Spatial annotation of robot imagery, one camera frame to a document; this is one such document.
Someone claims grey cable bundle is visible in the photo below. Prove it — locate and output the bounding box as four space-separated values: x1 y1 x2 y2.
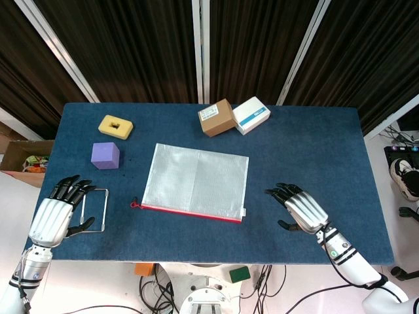
384 126 419 147

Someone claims yellow sponge block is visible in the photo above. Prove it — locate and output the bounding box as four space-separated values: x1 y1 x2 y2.
98 114 135 141

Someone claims brown cardboard box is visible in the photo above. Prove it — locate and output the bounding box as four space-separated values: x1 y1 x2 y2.
197 98 237 138

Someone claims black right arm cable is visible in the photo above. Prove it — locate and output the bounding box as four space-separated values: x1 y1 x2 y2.
284 225 390 314

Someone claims blue felt table cover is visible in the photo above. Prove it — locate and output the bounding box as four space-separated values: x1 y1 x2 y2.
23 103 395 266

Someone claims green block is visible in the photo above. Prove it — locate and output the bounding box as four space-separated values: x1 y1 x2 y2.
228 266 251 284

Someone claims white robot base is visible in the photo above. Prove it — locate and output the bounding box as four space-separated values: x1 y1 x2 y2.
156 263 243 314

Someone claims purple foam cube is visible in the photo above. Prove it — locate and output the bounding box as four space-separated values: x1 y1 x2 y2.
90 142 121 171

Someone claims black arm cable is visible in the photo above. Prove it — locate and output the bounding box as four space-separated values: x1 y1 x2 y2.
12 250 33 311
284 225 390 314

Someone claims black floor cable bundle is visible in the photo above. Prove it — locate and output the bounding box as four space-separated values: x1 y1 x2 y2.
250 264 289 299
139 273 180 314

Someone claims silver mesh zipper pouch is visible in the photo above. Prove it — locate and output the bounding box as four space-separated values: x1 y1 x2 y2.
139 143 249 225

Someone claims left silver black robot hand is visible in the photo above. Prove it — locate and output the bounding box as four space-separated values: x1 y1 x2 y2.
27 175 98 249

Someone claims colourful cloth item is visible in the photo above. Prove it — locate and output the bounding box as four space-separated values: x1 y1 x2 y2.
22 155 50 174

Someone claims black and white sneaker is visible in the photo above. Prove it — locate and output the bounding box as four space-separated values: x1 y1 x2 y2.
389 158 419 202

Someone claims cardboard box with items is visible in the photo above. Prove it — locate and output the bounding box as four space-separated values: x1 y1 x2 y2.
0 139 55 189

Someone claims white box with blue stripe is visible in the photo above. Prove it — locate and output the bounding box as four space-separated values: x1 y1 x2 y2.
232 96 272 136

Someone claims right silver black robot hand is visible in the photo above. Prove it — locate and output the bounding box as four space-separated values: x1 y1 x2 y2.
264 183 330 234

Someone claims black office chair base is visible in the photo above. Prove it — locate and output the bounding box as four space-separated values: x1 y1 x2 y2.
391 205 419 281

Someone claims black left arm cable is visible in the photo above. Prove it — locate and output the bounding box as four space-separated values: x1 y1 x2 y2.
12 250 33 311

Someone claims white frame post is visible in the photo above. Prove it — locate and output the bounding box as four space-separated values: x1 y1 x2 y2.
276 0 332 106
191 0 211 105
14 0 101 104
0 107 45 141
362 101 419 142

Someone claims black pleated curtain panel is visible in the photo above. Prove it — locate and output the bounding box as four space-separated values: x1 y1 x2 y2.
32 0 199 104
208 0 320 105
0 0 89 140
284 0 419 135

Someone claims orange block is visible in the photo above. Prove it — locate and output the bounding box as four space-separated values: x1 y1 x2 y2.
134 262 155 277

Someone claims black electronic device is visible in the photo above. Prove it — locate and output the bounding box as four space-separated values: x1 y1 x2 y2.
383 145 419 164

